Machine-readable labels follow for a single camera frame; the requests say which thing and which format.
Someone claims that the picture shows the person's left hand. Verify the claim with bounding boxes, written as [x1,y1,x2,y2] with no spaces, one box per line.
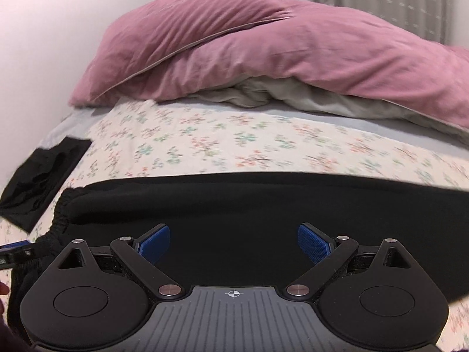
[0,282,10,318]

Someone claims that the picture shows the floral bed sheet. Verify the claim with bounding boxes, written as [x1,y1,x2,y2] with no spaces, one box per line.
[0,97,469,352]

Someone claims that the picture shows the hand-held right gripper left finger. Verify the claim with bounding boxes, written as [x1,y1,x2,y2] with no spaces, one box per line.
[57,223,184,299]

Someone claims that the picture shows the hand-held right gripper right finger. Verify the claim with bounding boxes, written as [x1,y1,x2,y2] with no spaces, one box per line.
[287,222,413,297]

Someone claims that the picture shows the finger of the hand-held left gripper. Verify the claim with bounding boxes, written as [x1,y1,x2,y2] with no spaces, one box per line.
[0,240,37,270]

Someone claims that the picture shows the folded black garment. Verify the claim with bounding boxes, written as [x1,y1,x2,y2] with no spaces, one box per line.
[0,136,92,234]

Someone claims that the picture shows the pink duvet with grey lining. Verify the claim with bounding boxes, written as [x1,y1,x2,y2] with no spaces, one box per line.
[69,0,469,136]

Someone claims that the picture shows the black pants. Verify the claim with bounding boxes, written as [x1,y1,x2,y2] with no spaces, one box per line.
[7,172,469,341]

